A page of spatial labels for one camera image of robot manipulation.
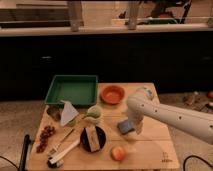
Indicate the green plastic tray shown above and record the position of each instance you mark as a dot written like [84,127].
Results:
[80,90]

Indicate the metal fork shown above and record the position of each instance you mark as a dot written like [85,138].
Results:
[56,147]

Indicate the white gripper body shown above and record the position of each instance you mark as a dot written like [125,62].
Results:
[134,116]

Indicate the black cabinet counter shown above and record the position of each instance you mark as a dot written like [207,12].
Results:
[173,61]

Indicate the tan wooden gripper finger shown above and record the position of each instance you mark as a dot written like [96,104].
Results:
[139,127]

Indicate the green cup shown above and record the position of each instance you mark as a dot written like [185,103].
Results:
[93,114]

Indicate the red grapes bunch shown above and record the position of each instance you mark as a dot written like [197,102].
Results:
[46,133]

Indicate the white folded paper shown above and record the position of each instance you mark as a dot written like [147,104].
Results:
[68,113]

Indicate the blue sponge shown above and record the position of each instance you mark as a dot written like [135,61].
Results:
[125,127]

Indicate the white handled brush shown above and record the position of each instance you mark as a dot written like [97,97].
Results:
[52,163]

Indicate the orange bowl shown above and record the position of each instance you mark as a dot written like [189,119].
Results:
[112,94]

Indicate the orange fruit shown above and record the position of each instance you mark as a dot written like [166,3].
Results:
[118,153]

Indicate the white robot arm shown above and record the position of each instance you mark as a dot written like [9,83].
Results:
[198,124]

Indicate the wooden block in bowl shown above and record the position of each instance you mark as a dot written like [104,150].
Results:
[92,138]

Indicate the black stand post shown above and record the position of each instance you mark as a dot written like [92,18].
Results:
[25,146]

